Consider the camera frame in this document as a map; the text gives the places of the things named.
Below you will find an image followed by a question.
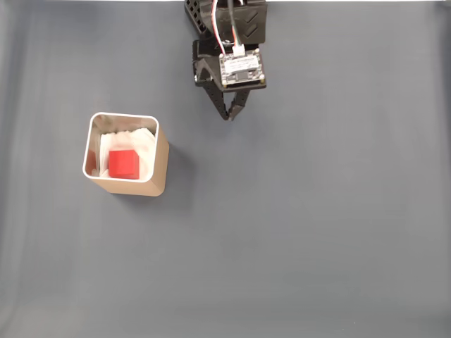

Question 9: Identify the red cube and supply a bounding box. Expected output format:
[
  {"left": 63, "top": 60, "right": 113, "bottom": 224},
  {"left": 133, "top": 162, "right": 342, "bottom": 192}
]
[{"left": 107, "top": 149, "right": 141, "bottom": 180}]

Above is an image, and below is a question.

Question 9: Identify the beige square box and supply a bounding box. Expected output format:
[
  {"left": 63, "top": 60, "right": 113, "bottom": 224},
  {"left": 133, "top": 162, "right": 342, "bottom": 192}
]
[{"left": 81, "top": 112, "right": 171, "bottom": 198}]

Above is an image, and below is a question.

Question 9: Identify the dark blue table mat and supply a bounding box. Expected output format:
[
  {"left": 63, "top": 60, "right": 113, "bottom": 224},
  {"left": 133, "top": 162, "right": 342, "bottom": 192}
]
[{"left": 0, "top": 1, "right": 451, "bottom": 338}]

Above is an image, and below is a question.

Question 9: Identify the white tissue paper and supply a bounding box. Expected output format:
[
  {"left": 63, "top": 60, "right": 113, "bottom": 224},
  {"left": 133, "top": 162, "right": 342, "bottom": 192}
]
[{"left": 92, "top": 127, "right": 158, "bottom": 182}]

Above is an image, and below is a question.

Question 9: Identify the camera circuit board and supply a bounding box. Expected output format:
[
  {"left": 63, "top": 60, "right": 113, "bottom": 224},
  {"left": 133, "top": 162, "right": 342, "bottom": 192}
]
[{"left": 218, "top": 48, "right": 268, "bottom": 89}]

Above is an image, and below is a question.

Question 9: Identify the white red camera cable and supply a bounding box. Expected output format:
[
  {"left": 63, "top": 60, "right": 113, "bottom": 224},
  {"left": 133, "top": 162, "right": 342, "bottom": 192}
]
[{"left": 210, "top": 0, "right": 246, "bottom": 56}]

